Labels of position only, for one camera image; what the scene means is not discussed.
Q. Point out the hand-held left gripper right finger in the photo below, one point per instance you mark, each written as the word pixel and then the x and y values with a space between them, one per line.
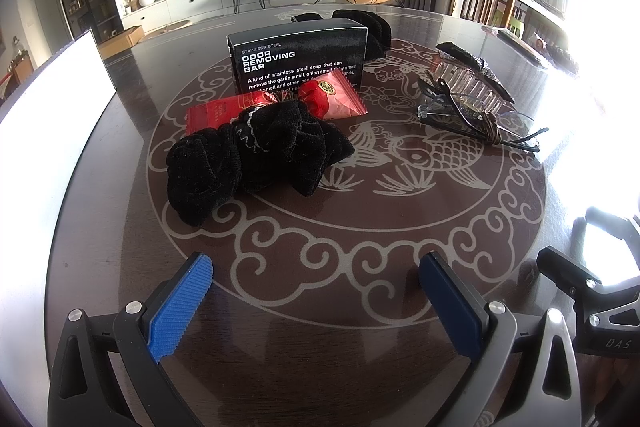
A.
pixel 450 302

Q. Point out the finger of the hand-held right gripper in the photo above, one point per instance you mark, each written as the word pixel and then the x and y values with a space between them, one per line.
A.
pixel 565 269
pixel 617 227

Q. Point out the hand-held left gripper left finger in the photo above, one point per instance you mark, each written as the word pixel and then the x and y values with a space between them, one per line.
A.
pixel 175 307

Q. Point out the large black velvet scrunchie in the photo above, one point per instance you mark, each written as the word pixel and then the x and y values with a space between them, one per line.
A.
pixel 260 157

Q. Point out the black framed glasses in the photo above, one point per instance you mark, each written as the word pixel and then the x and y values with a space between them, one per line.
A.
pixel 440 99

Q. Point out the red foil packet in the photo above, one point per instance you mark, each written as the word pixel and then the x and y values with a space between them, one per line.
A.
pixel 335 102

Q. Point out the black soap box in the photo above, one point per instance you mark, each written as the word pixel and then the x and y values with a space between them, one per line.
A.
pixel 300 42

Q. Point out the dark patterned glass desktop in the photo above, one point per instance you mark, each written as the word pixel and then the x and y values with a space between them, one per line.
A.
pixel 320 357

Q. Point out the cardboard box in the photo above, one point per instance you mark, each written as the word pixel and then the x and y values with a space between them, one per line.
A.
pixel 122 38

